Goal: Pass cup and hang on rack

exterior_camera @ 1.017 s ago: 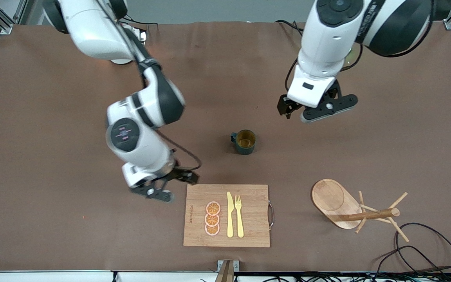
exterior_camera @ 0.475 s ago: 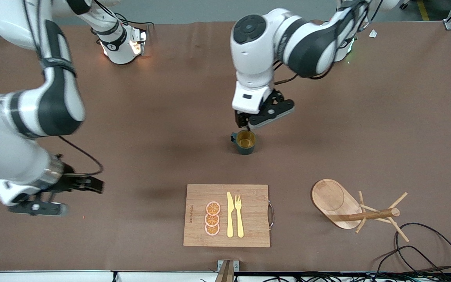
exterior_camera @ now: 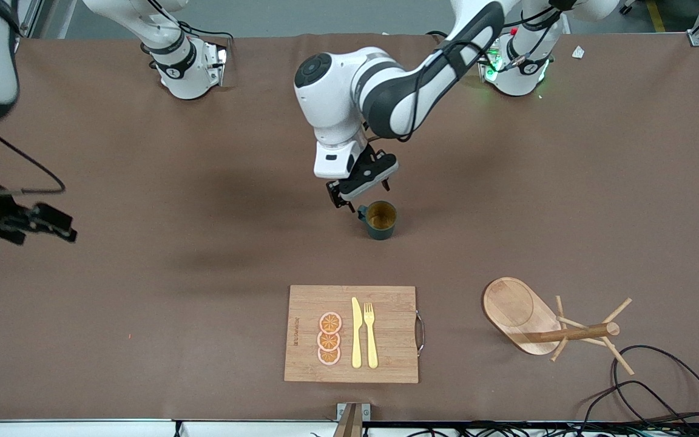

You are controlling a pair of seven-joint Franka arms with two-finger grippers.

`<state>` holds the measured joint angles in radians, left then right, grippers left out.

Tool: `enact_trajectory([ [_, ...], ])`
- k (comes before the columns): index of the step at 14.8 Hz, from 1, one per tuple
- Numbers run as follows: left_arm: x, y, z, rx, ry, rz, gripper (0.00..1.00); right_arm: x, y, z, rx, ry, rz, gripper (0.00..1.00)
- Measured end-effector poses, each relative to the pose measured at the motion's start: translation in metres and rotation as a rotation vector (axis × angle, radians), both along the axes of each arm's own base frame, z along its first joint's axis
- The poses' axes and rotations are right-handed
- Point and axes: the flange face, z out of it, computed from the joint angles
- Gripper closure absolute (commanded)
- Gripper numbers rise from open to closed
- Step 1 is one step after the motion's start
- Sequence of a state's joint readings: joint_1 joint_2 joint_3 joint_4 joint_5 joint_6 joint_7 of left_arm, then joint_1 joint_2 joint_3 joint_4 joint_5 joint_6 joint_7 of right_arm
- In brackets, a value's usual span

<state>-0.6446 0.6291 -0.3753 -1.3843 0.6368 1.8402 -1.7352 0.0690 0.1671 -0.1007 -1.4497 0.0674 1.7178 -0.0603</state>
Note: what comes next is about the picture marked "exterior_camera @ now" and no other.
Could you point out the yellow plastic fork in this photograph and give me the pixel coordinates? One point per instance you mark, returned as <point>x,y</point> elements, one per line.
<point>372,346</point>

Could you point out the teal mug yellow inside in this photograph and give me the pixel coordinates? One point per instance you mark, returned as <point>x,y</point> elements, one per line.
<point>380,232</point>

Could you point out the black caster wheel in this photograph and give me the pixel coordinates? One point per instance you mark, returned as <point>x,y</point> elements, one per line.
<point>630,7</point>

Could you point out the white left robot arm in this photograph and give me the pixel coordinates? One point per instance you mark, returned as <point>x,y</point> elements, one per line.
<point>337,97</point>

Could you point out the metal mounting bracket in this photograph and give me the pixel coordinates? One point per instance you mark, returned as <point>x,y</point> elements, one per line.
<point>354,419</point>

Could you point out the yellow plastic knife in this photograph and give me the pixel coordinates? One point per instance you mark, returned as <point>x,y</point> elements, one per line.
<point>357,340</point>

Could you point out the brown table cover sheet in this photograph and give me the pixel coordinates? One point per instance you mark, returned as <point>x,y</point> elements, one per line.
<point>204,291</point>

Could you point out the toy orange slice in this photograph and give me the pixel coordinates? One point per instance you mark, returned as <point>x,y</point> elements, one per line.
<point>330,323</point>

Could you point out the wooden mug rack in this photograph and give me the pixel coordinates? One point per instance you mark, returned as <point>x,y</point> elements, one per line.
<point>516,309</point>

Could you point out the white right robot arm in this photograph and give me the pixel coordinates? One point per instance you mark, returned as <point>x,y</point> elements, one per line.
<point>182,67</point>

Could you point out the white paper scrap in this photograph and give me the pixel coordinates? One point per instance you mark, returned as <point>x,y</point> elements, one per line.
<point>578,52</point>

